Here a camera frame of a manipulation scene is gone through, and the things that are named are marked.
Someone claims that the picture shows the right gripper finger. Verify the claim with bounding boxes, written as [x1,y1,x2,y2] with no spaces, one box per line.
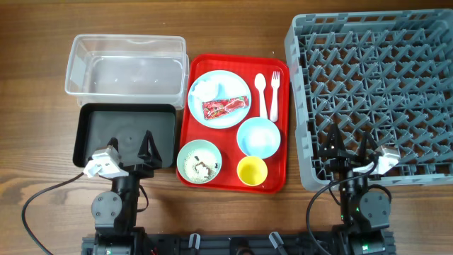
[318,124,349,159]
[359,132,378,157]

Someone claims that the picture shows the green bowl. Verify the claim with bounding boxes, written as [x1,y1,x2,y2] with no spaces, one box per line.
[176,140,222,184]

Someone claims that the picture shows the rice and food scraps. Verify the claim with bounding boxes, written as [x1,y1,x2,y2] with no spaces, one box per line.
[183,149,219,183]

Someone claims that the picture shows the light blue bowl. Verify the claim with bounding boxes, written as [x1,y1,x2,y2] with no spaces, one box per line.
[236,117,281,159]

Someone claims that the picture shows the red snack wrapper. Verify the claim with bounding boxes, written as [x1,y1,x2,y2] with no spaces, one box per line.
[202,96,250,120]

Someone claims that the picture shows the white napkin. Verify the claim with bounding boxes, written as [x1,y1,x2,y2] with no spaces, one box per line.
[190,81,219,102]

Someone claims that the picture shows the yellow cup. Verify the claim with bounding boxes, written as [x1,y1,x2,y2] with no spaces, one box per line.
[236,156,268,186]

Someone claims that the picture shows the white plastic fork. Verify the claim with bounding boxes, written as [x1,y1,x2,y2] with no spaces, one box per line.
[270,71,280,122]

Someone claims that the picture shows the light blue plate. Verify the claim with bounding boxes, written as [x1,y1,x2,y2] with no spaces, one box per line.
[188,70,252,129]

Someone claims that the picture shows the white plastic spoon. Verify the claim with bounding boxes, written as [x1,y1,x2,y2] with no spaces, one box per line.
[254,73,268,118]

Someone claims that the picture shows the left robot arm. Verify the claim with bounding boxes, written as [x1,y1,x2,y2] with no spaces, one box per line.
[81,130,162,255]

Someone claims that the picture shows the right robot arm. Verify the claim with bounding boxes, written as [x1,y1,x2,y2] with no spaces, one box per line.
[318,124,394,254]

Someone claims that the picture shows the grey dishwasher rack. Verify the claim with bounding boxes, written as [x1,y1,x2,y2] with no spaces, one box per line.
[285,9,452,191]

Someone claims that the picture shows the black plastic tray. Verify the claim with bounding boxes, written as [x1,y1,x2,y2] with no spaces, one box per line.
[73,103,176,168]

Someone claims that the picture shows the clear plastic bin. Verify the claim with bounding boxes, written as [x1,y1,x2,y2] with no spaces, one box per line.
[64,34,189,110]

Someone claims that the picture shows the red serving tray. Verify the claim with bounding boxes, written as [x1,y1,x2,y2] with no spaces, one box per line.
[180,54,289,194]

